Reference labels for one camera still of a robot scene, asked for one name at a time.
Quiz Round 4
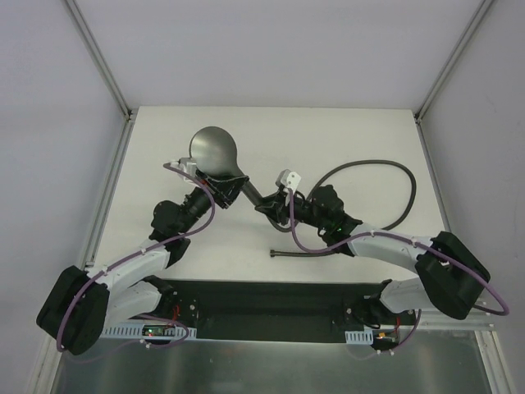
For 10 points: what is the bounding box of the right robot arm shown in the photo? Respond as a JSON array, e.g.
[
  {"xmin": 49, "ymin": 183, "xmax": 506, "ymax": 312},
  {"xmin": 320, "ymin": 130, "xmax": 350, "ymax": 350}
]
[{"xmin": 255, "ymin": 186, "xmax": 491, "ymax": 324}]

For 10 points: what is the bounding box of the left aluminium frame post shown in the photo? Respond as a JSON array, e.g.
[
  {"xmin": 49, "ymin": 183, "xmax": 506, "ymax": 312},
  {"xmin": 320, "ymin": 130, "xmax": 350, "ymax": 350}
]
[{"xmin": 61, "ymin": 0, "xmax": 139, "ymax": 122}]

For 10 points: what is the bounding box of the white cable duct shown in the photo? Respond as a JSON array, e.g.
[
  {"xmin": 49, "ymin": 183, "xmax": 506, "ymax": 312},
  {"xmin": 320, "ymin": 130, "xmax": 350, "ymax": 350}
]
[
  {"xmin": 100, "ymin": 322, "xmax": 197, "ymax": 341},
  {"xmin": 345, "ymin": 328, "xmax": 399, "ymax": 346}
]

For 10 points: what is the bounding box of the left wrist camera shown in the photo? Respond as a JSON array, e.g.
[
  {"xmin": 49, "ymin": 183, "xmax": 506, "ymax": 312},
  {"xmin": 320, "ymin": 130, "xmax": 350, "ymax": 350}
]
[{"xmin": 173, "ymin": 158, "xmax": 198, "ymax": 176}]

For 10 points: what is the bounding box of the right white cable duct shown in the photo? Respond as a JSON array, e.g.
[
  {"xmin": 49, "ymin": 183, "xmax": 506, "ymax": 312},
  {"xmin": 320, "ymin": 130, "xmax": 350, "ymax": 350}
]
[{"xmin": 345, "ymin": 328, "xmax": 399, "ymax": 346}]

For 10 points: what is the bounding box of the aluminium frame post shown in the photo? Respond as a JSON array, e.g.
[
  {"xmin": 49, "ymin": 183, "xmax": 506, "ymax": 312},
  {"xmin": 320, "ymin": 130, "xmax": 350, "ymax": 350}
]
[
  {"xmin": 413, "ymin": 0, "xmax": 497, "ymax": 124},
  {"xmin": 61, "ymin": 0, "xmax": 139, "ymax": 122}
]

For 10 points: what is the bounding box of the left white cable duct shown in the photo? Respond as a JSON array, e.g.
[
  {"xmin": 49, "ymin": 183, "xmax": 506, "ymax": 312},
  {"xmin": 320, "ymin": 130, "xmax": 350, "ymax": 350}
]
[{"xmin": 100, "ymin": 322, "xmax": 197, "ymax": 341}]

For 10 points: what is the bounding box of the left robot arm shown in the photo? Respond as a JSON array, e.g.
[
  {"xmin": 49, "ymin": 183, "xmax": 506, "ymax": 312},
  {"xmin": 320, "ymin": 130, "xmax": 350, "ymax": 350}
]
[{"xmin": 36, "ymin": 170, "xmax": 249, "ymax": 355}]

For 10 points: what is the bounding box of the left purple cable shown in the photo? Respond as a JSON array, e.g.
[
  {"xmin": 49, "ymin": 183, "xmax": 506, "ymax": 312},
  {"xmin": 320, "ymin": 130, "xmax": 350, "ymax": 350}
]
[{"xmin": 56, "ymin": 162, "xmax": 217, "ymax": 353}]

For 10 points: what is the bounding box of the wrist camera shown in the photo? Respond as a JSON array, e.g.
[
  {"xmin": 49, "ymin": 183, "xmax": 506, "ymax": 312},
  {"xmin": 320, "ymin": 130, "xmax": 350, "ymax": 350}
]
[
  {"xmin": 276, "ymin": 169, "xmax": 302, "ymax": 193},
  {"xmin": 173, "ymin": 158, "xmax": 198, "ymax": 176}
]

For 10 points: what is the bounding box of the right aluminium frame post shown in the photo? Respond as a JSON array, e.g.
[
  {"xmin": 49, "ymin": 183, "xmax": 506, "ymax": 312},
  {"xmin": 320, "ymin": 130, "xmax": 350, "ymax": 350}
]
[{"xmin": 413, "ymin": 0, "xmax": 497, "ymax": 124}]

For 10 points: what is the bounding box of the grey shower head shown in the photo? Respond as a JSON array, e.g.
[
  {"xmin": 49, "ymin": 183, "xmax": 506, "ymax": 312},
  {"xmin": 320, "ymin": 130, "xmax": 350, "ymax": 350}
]
[{"xmin": 189, "ymin": 126, "xmax": 263, "ymax": 206}]

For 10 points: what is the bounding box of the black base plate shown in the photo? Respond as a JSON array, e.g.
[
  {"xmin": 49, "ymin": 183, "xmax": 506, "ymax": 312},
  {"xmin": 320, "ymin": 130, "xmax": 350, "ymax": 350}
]
[{"xmin": 153, "ymin": 280, "xmax": 415, "ymax": 343}]

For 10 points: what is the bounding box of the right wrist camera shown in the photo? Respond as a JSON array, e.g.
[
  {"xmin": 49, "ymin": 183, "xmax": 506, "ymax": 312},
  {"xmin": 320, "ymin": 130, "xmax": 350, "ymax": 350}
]
[{"xmin": 276, "ymin": 169, "xmax": 302, "ymax": 193}]

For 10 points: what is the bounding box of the dark grey flexible hose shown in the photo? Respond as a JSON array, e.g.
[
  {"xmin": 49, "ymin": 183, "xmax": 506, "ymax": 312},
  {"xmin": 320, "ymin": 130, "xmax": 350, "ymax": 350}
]
[{"xmin": 264, "ymin": 159, "xmax": 418, "ymax": 259}]

